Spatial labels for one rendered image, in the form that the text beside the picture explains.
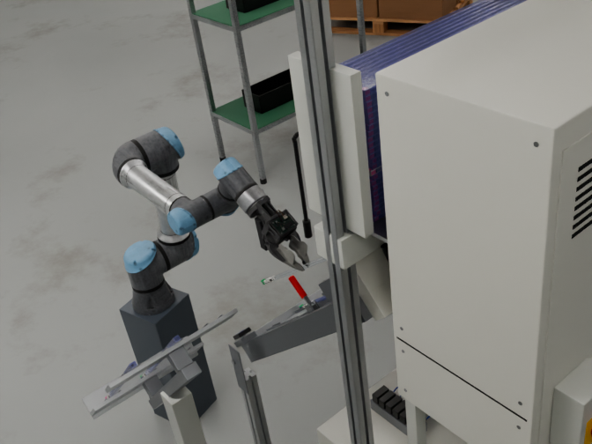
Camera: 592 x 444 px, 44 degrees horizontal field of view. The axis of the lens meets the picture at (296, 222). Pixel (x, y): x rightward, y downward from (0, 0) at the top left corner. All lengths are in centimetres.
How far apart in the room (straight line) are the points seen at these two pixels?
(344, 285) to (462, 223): 36
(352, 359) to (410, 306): 25
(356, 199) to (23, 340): 257
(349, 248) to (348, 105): 30
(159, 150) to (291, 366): 120
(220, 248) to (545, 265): 287
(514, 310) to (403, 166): 28
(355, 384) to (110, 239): 271
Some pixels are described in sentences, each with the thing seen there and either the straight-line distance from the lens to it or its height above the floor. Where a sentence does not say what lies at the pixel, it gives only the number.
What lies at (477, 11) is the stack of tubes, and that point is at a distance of 158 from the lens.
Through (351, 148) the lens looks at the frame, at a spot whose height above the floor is 157.
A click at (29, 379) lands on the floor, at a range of 345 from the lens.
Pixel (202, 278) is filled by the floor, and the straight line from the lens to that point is 366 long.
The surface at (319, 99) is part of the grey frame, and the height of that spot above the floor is 166.
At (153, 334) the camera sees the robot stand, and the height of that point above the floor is 49.
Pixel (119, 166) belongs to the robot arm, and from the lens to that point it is 226.
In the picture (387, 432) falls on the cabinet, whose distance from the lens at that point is 202.
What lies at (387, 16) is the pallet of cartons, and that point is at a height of 16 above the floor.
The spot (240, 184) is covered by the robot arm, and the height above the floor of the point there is 120.
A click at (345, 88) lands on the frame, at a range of 121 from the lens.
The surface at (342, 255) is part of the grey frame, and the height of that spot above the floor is 134.
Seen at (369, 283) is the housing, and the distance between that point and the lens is 150.
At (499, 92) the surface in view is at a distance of 108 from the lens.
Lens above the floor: 217
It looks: 34 degrees down
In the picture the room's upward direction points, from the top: 9 degrees counter-clockwise
